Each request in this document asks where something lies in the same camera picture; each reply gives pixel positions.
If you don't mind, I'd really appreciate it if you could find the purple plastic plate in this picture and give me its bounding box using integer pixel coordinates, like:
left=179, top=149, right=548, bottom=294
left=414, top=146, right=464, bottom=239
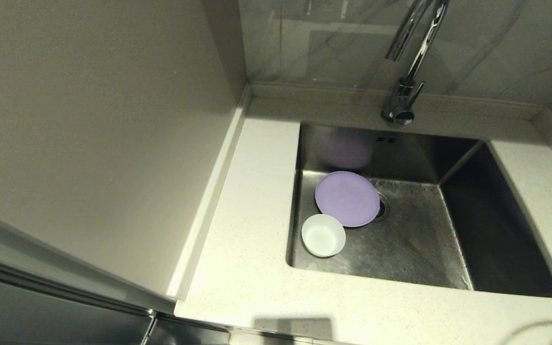
left=314, top=171, right=381, bottom=228

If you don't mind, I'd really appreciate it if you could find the white plastic bowl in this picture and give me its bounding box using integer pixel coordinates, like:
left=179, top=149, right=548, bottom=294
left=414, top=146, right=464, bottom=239
left=301, top=213, right=347, bottom=258

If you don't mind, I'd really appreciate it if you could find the chrome gooseneck faucet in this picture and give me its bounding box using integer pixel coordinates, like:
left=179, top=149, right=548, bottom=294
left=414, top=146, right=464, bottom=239
left=381, top=0, right=450, bottom=126

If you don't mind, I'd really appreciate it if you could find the stainless steel sink basin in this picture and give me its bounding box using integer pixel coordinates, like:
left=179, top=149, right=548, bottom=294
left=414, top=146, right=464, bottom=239
left=286, top=121, right=552, bottom=299

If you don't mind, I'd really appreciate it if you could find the round metal drain strainer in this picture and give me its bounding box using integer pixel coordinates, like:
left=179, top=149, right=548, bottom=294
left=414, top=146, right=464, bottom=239
left=374, top=193, right=391, bottom=223

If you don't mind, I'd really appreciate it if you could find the beige cabinet side panel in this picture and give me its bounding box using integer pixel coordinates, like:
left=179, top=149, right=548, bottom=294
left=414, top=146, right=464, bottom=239
left=0, top=0, right=253, bottom=301

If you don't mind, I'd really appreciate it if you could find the stainless steel appliance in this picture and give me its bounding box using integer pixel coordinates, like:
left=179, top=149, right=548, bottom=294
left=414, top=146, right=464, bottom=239
left=0, top=197, right=231, bottom=345

